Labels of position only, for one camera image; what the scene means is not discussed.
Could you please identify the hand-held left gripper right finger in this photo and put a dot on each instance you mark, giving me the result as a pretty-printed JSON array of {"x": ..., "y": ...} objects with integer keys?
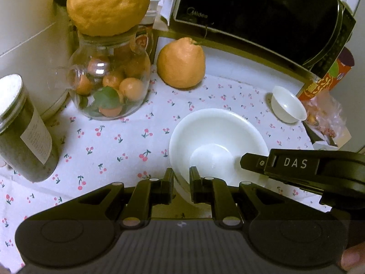
[{"x": 196, "y": 185}]

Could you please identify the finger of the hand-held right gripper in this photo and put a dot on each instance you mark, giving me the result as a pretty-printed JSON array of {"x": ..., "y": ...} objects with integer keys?
[{"x": 253, "y": 164}]

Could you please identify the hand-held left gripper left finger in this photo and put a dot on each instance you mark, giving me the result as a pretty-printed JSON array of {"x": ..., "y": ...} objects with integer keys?
[{"x": 168, "y": 185}]

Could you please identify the white bowl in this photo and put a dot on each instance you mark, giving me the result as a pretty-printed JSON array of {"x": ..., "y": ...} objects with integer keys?
[{"x": 214, "y": 139}]

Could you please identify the person's right hand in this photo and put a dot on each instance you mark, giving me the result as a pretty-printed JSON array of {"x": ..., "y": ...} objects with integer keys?
[{"x": 355, "y": 258}]

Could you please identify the clear plastic snack bag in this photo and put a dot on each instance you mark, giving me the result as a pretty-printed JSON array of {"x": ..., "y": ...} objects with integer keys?
[{"x": 325, "y": 117}]

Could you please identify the cherry print tablecloth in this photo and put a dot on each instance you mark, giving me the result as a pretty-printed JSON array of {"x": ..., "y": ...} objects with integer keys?
[{"x": 119, "y": 148}]

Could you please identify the small white cup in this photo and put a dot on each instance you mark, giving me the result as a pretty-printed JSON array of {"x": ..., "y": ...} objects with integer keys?
[{"x": 288, "y": 107}]

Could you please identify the pile of small mandarins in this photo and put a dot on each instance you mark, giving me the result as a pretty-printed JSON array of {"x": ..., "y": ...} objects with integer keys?
[{"x": 129, "y": 87}]

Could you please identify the green leaf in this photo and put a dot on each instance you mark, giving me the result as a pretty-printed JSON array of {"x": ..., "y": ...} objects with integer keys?
[{"x": 107, "y": 97}]

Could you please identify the pear-shaped orange citrus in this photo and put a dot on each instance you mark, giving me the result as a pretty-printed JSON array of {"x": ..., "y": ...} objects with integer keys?
[{"x": 181, "y": 62}]

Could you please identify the glass jar of small oranges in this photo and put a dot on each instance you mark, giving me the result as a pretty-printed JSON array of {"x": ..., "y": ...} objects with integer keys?
[{"x": 85, "y": 71}]

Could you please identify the clear jar of dark tea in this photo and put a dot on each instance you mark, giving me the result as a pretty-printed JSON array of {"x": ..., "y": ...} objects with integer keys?
[{"x": 25, "y": 131}]

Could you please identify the black microwave oven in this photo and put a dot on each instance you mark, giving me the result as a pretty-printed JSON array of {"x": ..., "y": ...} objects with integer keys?
[{"x": 256, "y": 11}]

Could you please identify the stack of white cups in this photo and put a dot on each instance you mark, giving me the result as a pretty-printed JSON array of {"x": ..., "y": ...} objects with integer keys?
[{"x": 154, "y": 0}]

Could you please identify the large rough orange citrus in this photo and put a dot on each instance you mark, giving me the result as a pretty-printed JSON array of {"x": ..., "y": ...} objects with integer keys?
[{"x": 108, "y": 4}]

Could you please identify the white kitchen appliance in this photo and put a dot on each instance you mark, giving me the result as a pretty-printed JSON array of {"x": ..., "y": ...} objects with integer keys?
[{"x": 25, "y": 34}]

